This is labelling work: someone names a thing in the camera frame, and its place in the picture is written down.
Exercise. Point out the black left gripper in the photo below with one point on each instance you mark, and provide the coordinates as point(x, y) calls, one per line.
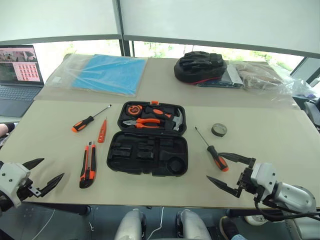
point(26, 190)

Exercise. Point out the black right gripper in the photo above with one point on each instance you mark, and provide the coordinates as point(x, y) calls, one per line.
point(245, 180)

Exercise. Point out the orange black utility knife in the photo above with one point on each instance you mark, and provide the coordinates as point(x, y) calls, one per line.
point(87, 167)

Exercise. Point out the orange voltage tester pen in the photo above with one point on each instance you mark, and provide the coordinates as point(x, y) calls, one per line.
point(102, 131)

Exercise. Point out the person forearm with black cuff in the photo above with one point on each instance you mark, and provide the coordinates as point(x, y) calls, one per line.
point(7, 128)

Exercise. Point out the black tool case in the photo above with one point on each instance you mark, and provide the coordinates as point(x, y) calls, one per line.
point(147, 160)

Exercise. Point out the black electrical tape roll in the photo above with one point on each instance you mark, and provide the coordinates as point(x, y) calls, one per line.
point(219, 130)

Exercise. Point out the white caster wheel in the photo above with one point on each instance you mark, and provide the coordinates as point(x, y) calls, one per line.
point(255, 220)

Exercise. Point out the person's shoe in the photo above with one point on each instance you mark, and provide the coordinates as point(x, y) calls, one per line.
point(228, 228)

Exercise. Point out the silver rounded robot leg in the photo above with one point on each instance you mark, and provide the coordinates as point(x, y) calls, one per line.
point(130, 225)
point(192, 225)

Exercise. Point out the person's blue jeans leg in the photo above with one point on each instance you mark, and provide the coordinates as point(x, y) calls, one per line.
point(238, 237)

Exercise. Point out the dark flat tablet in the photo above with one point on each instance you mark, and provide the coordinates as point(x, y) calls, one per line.
point(225, 84)

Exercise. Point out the open grey laptop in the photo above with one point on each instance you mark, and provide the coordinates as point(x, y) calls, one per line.
point(17, 85)

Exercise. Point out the black office chair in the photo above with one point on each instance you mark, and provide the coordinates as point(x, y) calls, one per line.
point(310, 112)

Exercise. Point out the clear bag of beige items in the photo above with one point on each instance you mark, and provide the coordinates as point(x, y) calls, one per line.
point(260, 75)

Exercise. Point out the clear plastic bag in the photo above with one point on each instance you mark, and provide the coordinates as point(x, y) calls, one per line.
point(65, 72)

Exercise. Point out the orange tape measure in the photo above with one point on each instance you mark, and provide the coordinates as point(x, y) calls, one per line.
point(133, 110)

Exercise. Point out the blue flat sheet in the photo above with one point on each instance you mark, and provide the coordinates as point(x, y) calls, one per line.
point(112, 75)

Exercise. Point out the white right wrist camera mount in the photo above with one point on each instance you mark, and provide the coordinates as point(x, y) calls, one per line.
point(263, 176)

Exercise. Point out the dark window frame post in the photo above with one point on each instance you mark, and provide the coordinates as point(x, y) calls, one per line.
point(125, 37)

